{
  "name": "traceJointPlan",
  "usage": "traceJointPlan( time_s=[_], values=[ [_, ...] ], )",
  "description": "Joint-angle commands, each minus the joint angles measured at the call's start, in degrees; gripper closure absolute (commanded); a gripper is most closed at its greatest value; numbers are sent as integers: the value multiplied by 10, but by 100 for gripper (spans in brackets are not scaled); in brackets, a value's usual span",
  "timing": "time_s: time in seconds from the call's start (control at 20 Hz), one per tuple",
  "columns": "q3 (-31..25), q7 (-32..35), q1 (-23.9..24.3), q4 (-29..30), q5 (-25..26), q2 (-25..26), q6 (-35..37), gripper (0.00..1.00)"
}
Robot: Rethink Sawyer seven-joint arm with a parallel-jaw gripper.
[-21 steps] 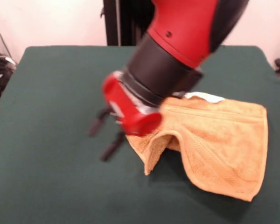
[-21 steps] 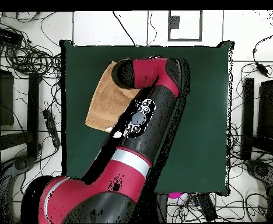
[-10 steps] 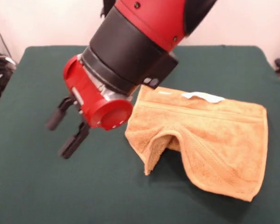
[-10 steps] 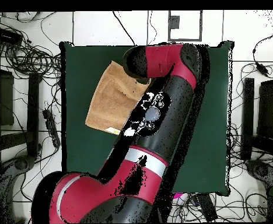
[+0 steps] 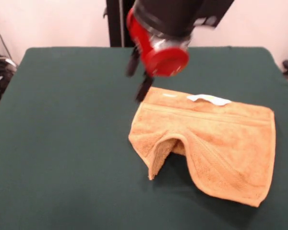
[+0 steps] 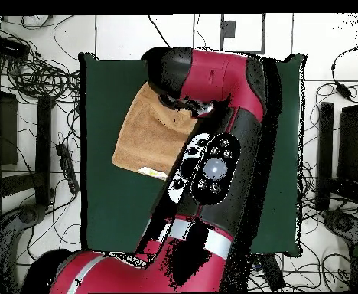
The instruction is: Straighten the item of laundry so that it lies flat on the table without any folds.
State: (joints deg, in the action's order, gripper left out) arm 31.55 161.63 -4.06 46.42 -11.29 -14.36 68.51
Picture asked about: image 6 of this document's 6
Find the grey square floor frame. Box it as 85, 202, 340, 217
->
220, 13, 266, 55

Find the coil of black cables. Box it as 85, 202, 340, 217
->
7, 59, 81, 103

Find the long black cable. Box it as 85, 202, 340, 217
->
147, 14, 171, 48

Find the dark green table cloth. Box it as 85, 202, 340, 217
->
78, 51, 308, 259

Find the black cable with adapter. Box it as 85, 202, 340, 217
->
330, 37, 358, 102

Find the black power strip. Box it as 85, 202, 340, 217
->
55, 142, 80, 194
258, 253, 286, 292

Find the black box device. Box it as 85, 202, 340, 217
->
0, 35, 31, 60

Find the black metal frame stand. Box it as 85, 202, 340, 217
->
315, 77, 358, 212
0, 69, 57, 209

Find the orange terry towel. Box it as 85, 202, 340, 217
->
111, 80, 200, 181

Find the grey tripod base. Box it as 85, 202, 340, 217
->
321, 209, 358, 255
0, 202, 49, 294

